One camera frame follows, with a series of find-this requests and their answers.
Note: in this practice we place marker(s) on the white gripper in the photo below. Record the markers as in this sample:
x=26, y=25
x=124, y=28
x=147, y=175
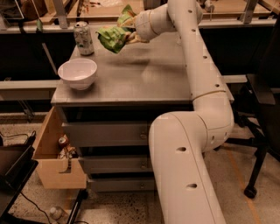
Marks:
x=143, y=24

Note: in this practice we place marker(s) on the green rice chip bag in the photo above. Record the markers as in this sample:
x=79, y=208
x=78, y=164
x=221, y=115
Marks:
x=113, y=37

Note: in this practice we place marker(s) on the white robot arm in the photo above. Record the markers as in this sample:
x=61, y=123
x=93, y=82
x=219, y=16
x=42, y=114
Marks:
x=178, y=139

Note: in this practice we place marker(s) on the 7up soda can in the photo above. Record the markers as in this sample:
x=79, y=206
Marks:
x=83, y=39

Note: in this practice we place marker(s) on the red can in box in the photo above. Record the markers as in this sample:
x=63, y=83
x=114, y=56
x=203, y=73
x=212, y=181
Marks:
x=63, y=142

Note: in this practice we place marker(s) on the white bowl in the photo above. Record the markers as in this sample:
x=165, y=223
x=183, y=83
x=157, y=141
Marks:
x=78, y=74

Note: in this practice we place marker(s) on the grey drawer cabinet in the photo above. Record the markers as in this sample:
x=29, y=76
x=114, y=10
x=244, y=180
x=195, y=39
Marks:
x=139, y=84

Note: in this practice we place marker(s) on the top grey drawer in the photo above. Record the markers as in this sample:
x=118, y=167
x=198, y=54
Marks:
x=91, y=134

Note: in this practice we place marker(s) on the grey drawer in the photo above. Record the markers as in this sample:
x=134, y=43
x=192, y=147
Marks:
x=91, y=134
x=103, y=185
x=115, y=164

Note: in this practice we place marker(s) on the middle grey drawer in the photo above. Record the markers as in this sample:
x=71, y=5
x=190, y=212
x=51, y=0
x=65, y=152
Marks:
x=115, y=164

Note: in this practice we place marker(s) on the bottom grey drawer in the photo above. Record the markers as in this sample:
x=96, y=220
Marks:
x=103, y=185

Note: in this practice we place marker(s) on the black office chair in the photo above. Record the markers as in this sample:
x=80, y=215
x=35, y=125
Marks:
x=261, y=92

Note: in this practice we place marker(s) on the wooden box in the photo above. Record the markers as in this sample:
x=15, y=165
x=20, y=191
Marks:
x=54, y=172

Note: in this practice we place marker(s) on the black cart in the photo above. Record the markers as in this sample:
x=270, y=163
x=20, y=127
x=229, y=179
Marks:
x=16, y=167

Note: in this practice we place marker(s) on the plastic bottle on floor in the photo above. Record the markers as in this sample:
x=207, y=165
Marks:
x=59, y=214

